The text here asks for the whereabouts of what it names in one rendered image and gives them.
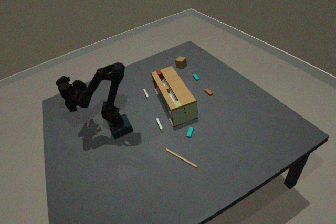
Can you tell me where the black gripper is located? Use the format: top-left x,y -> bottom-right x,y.
56,76 -> 70,86

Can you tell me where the small teal block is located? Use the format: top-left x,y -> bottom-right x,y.
186,127 -> 194,138
193,74 -> 199,81

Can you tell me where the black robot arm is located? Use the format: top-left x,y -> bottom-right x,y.
58,62 -> 125,130

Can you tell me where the small orange block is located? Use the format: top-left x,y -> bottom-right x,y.
205,88 -> 213,96

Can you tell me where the small brown cube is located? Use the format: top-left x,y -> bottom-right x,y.
175,56 -> 187,68

